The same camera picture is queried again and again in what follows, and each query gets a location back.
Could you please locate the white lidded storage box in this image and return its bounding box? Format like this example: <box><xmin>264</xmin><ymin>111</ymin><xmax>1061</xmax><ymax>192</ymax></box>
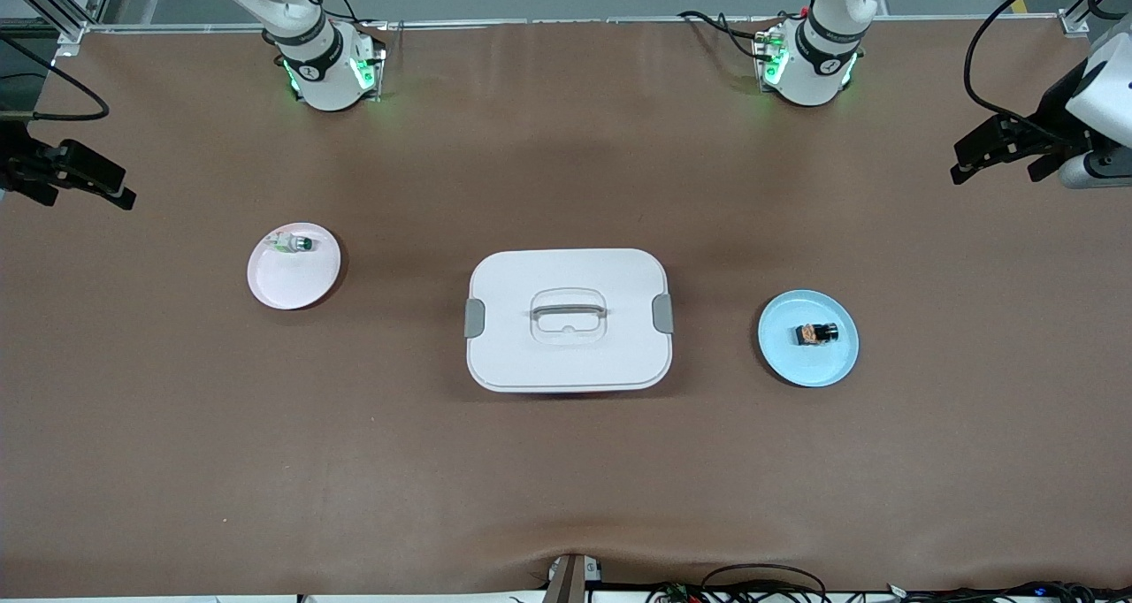
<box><xmin>464</xmin><ymin>248</ymin><xmax>675</xmax><ymax>394</ymax></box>

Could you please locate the pink round plate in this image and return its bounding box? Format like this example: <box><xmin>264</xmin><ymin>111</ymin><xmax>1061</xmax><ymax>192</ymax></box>
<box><xmin>247</xmin><ymin>222</ymin><xmax>342</xmax><ymax>310</ymax></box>

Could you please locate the light blue round plate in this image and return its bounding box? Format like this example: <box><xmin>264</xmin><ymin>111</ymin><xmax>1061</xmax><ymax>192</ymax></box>
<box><xmin>757</xmin><ymin>289</ymin><xmax>860</xmax><ymax>388</ymax></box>

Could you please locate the brown table mat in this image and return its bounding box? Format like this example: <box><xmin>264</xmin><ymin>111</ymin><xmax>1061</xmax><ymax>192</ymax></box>
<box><xmin>0</xmin><ymin>18</ymin><xmax>1132</xmax><ymax>599</ymax></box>

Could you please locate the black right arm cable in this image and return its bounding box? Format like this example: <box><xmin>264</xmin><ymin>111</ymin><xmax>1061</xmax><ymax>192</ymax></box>
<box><xmin>0</xmin><ymin>32</ymin><xmax>111</xmax><ymax>123</ymax></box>

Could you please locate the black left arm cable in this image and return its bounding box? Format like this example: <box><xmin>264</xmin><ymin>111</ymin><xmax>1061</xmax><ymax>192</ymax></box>
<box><xmin>963</xmin><ymin>0</ymin><xmax>1132</xmax><ymax>137</ymax></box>

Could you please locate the aluminium frame post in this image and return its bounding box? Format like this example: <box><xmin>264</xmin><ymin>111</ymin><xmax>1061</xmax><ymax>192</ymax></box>
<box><xmin>1059</xmin><ymin>0</ymin><xmax>1132</xmax><ymax>38</ymax></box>
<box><xmin>0</xmin><ymin>0</ymin><xmax>120</xmax><ymax>45</ymax></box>

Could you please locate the black arm base cable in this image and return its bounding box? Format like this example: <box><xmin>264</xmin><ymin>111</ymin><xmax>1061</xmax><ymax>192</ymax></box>
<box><xmin>325</xmin><ymin>0</ymin><xmax>390</xmax><ymax>31</ymax></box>
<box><xmin>678</xmin><ymin>9</ymin><xmax>781</xmax><ymax>61</ymax></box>

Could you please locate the black cable bundle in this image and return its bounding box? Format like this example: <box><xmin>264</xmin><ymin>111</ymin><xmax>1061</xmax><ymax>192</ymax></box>
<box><xmin>884</xmin><ymin>579</ymin><xmax>1132</xmax><ymax>603</ymax></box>
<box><xmin>646</xmin><ymin>563</ymin><xmax>832</xmax><ymax>603</ymax></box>

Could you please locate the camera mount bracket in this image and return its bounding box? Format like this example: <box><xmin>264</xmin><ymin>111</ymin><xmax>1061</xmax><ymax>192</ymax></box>
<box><xmin>541</xmin><ymin>553</ymin><xmax>604</xmax><ymax>603</ymax></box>

